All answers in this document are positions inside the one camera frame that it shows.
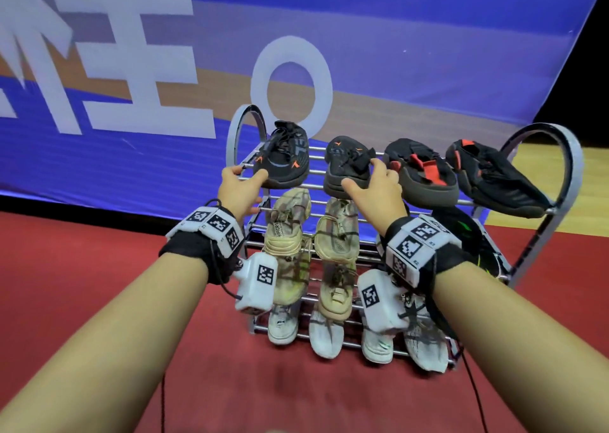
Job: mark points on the person's right hand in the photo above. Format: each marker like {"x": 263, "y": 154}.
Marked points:
{"x": 376, "y": 199}

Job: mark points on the person's left hand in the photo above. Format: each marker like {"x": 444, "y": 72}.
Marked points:
{"x": 240, "y": 192}

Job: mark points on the black lug-sole sneaker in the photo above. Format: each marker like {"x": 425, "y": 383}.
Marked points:
{"x": 345, "y": 161}

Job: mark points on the cream-soled sneaker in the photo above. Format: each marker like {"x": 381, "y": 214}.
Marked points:
{"x": 338, "y": 233}

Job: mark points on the black ribbed-sole sneaker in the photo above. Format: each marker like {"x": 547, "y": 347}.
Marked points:
{"x": 499, "y": 185}
{"x": 423, "y": 176}

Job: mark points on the black orange-marked sneaker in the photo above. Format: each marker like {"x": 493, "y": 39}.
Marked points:
{"x": 285, "y": 161}

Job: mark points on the pastel iridescent sneaker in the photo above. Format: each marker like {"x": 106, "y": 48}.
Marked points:
{"x": 285, "y": 228}

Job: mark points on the black green-striped sneaker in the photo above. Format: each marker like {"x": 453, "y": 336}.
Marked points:
{"x": 468, "y": 237}

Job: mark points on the cream chunky sneaker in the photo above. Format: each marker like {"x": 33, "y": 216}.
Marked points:
{"x": 335, "y": 295}
{"x": 292, "y": 280}

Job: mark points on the grey striped sneaker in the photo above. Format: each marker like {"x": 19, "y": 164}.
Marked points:
{"x": 326, "y": 337}
{"x": 283, "y": 325}

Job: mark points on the white knit sneaker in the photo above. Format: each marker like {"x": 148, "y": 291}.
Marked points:
{"x": 377, "y": 347}
{"x": 426, "y": 347}

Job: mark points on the grey metal shoe rack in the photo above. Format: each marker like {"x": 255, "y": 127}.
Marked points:
{"x": 561, "y": 195}

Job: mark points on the person's left forearm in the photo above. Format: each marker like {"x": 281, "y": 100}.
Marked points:
{"x": 104, "y": 352}

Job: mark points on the person's right forearm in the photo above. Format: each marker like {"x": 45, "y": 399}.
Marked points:
{"x": 518, "y": 352}

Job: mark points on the black marker left wristband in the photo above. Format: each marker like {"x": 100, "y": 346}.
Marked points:
{"x": 200, "y": 242}

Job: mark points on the black marker wristband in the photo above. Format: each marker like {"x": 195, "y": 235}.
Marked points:
{"x": 200, "y": 242}
{"x": 418, "y": 252}

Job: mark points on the black marker right wristband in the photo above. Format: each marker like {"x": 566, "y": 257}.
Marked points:
{"x": 418, "y": 252}

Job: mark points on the blue printed banner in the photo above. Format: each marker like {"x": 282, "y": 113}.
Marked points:
{"x": 380, "y": 43}

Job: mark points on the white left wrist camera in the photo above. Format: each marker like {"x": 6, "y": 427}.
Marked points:
{"x": 257, "y": 280}

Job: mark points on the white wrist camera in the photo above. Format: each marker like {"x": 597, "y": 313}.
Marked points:
{"x": 380, "y": 304}
{"x": 257, "y": 280}

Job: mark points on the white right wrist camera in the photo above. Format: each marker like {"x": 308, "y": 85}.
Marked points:
{"x": 380, "y": 304}

